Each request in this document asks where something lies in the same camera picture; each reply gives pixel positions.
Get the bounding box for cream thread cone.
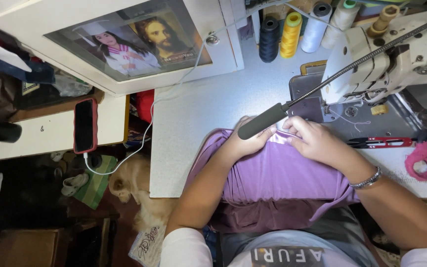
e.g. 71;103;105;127
321;0;361;50

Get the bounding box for white side table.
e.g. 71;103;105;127
0;93;130;164

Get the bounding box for phone in red case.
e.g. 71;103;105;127
73;98;99;155

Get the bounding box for navy thread cone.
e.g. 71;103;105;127
259;17;280;63

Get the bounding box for brown cardboard box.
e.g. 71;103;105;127
0;228;66;267

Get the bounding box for person's left hand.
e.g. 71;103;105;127
225;116;278;162

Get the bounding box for white cabinet with framed pictures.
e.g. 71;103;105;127
0;0;245;98

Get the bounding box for purple satin fabric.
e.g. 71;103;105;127
184;128;361;234

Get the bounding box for clear plastic bag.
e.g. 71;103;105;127
52;73;94;98

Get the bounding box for cream industrial sewing machine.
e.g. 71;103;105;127
289;0;427;128

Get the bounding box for grey printed cloth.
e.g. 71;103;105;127
128;224;168;267

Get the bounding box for white charging cable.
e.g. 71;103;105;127
83;0;286;176

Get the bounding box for red thread snips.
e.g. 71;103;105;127
348;136;414;149

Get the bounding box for white sandal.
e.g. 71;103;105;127
60;172;90;197

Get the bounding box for beige empty spool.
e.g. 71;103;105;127
366;4;401;38

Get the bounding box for person's right hand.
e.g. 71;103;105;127
282;116;375;183

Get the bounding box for green striped mat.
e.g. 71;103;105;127
73;155;118;210

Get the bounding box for white thread cone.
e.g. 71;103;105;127
301;2;333;53

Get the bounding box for yellow thread cone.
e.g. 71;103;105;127
280;12;303;59

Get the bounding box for silver bracelet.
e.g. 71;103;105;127
348;166;382;190

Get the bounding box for tan dog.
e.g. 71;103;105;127
108;154;179;231

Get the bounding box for grey gooseneck lamp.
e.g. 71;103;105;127
237;18;427;141

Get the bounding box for red cloth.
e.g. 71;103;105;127
136;89;155;124

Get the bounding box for person's white printed shirt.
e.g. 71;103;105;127
160;227;427;267

